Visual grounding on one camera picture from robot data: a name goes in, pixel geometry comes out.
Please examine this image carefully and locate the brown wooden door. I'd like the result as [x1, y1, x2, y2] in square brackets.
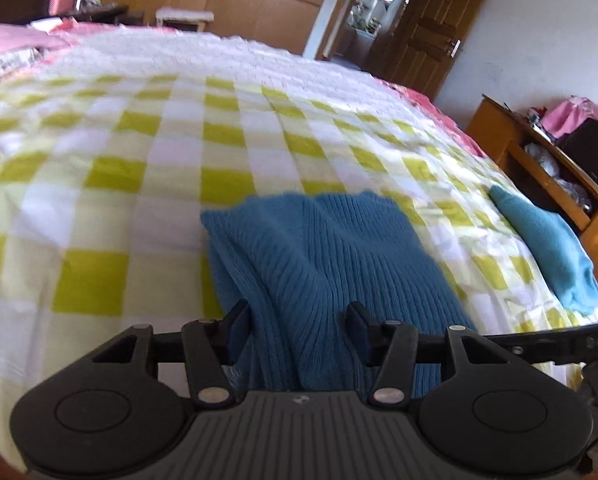
[376, 0, 485, 100]

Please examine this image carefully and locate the small stool with white cushion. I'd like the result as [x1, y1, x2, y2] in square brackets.
[154, 6, 214, 32]

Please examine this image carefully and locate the blue striped knit sweater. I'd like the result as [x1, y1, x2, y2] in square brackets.
[201, 192, 474, 396]

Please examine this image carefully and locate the orange wooden shelf cabinet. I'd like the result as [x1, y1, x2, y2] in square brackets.
[467, 96, 598, 281]

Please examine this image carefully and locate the pink floral quilt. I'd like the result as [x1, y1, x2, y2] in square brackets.
[0, 18, 78, 82]

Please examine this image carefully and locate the pink pillow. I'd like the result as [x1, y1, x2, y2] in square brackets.
[0, 24, 69, 55]

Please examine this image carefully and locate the pink cloth on cabinet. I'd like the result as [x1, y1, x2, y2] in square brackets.
[541, 96, 598, 139]

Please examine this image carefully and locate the green checked bed sheet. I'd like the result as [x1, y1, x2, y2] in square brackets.
[0, 27, 588, 463]

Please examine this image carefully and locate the teal folded garment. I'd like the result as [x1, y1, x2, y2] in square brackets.
[488, 185, 598, 316]

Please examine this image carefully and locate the dark bedside table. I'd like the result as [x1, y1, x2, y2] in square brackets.
[62, 3, 144, 26]

